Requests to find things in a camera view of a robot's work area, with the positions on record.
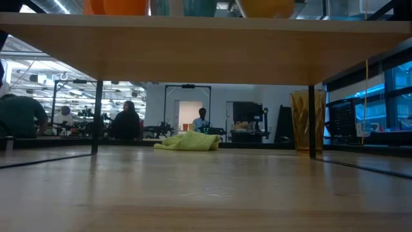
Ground amber glass tumbler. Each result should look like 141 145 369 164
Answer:
289 90 326 155

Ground teal mug white inside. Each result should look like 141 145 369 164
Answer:
150 0 218 17

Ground orange mug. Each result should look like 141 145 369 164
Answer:
82 0 151 16

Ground wooden shelf black legs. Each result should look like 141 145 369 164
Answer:
0 12 412 180

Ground person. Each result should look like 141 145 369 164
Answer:
0 93 48 139
53 105 74 136
192 108 210 133
111 100 141 140

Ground green cloth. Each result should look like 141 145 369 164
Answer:
153 130 221 151

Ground black background cart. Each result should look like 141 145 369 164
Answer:
230 101 270 143

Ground black perforated panel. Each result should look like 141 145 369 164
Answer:
327 98 358 138

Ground black background gantry frame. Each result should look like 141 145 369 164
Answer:
164 84 212 130

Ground black aluminium table frame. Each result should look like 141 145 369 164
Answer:
0 137 412 151

